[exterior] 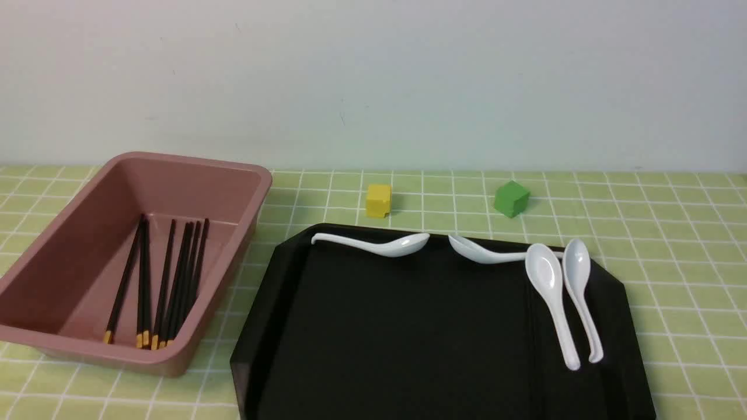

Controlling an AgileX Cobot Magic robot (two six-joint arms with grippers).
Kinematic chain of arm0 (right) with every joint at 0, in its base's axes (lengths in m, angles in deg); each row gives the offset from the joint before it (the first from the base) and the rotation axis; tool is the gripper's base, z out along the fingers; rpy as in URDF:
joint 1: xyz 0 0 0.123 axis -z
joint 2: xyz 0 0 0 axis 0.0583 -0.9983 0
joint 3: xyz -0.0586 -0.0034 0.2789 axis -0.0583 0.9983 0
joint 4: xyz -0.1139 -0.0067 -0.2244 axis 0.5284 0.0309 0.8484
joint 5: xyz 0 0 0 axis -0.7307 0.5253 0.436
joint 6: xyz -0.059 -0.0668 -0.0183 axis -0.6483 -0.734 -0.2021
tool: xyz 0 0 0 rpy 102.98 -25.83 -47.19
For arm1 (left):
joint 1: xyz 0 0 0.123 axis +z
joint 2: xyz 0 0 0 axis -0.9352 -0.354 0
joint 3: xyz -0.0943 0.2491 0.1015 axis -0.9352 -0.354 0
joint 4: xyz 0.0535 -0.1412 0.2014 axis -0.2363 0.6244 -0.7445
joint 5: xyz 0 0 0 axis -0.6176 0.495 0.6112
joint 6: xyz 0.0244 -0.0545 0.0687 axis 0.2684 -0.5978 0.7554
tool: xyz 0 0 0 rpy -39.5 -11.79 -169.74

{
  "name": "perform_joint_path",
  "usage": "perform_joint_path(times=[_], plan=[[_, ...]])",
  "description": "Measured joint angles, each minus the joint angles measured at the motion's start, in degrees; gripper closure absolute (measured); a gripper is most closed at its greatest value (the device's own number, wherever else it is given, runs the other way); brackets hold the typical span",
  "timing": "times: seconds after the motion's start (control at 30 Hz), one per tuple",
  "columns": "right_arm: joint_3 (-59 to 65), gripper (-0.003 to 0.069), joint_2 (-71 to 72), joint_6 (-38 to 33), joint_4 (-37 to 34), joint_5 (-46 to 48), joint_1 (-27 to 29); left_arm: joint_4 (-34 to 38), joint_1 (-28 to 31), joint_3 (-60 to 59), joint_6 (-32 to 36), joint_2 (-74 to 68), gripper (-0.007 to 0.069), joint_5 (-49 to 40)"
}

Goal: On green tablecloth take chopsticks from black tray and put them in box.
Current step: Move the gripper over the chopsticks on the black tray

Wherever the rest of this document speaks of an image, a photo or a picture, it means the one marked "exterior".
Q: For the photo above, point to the green cube block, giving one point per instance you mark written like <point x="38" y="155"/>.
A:
<point x="511" y="199"/>

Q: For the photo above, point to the white ceramic spoon far right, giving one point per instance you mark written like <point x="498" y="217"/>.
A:
<point x="576" y="265"/>

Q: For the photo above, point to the white ceramic spoon upper middle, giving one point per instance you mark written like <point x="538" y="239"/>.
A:
<point x="479" y="254"/>

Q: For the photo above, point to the white ceramic spoon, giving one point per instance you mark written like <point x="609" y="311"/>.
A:
<point x="545" y="274"/>
<point x="399" y="247"/>
<point x="576" y="265"/>
<point x="479" y="254"/>

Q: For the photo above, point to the black plastic tray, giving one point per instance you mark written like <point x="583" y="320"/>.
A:
<point x="340" y="333"/>

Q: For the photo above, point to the yellow cube block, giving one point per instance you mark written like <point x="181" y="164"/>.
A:
<point x="378" y="200"/>

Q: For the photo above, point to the black chopstick yellow tip leftmost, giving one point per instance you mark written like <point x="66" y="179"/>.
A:
<point x="117" y="307"/>

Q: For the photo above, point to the pink plastic rectangular bin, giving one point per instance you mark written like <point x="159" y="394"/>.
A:
<point x="58" y="296"/>

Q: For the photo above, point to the black chopstick yellow tip rightmost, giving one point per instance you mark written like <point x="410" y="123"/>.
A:
<point x="196" y="268"/>

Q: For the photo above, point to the white ceramic spoon centre right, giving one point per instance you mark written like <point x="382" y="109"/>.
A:
<point x="545" y="274"/>

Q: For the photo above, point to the white ceramic spoon far left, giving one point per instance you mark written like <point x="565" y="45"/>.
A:
<point x="399" y="247"/>

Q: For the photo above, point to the black chopstick yellow tip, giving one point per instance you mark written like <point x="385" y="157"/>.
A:
<point x="141" y="299"/>
<point x="146" y="336"/>
<point x="196" y="268"/>
<point x="168" y="318"/>
<point x="163" y="289"/>
<point x="117" y="307"/>
<point x="184" y="279"/>

